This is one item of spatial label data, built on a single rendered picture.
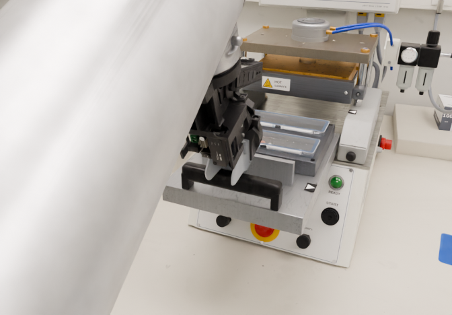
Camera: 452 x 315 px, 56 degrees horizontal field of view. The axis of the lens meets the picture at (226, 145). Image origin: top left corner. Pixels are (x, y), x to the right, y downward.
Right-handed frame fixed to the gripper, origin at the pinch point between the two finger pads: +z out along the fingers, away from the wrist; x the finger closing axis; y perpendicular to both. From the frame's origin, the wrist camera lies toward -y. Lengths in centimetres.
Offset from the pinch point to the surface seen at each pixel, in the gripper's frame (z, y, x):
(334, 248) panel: 26.1, -7.0, 13.8
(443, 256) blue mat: 32.7, -15.2, 33.3
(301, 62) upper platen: 8.8, -39.8, -0.9
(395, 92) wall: 51, -88, 19
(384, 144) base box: 40, -51, 19
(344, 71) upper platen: 7.9, -37.3, 8.7
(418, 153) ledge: 47, -56, 28
